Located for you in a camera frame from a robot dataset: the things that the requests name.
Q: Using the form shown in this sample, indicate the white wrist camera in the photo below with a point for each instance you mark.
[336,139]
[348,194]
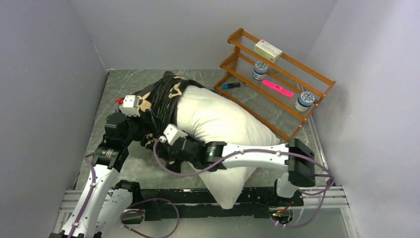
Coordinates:
[129,105]
[171,134]

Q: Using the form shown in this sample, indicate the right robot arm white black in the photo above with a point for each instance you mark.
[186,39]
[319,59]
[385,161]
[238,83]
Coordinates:
[226,166]

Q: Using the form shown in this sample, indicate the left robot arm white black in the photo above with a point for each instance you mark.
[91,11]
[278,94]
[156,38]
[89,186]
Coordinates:
[97,211]

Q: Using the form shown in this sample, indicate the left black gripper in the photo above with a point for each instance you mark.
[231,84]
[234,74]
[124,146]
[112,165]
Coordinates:
[150,127]

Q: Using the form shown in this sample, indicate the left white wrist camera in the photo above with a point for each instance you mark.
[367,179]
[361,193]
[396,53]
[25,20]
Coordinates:
[129,105]

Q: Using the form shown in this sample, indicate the pink flat plastic item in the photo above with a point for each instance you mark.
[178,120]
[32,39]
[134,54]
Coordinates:
[278,88]

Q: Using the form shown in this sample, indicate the wooden two-tier shelf rack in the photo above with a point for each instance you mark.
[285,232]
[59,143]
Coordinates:
[273,109]

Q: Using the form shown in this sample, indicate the black pillowcase with beige flowers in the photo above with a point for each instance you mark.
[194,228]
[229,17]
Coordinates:
[163,97]

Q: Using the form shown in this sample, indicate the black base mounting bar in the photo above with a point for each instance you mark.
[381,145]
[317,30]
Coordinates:
[159,204]

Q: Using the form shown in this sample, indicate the blue marker pen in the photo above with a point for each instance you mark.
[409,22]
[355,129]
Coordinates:
[230,85]

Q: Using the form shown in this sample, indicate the white cardboard box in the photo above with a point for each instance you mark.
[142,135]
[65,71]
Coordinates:
[267,51]

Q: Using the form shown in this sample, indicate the white pillow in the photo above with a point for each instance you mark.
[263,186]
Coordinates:
[211,117]

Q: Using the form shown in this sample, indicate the white jar blue lid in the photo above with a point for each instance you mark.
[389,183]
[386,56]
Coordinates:
[260,70]
[304,101]

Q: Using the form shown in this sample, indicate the aluminium frame rail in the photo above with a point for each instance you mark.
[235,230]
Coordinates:
[335,198]

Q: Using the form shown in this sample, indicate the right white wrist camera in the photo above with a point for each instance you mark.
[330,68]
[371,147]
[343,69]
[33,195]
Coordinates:
[171,134]

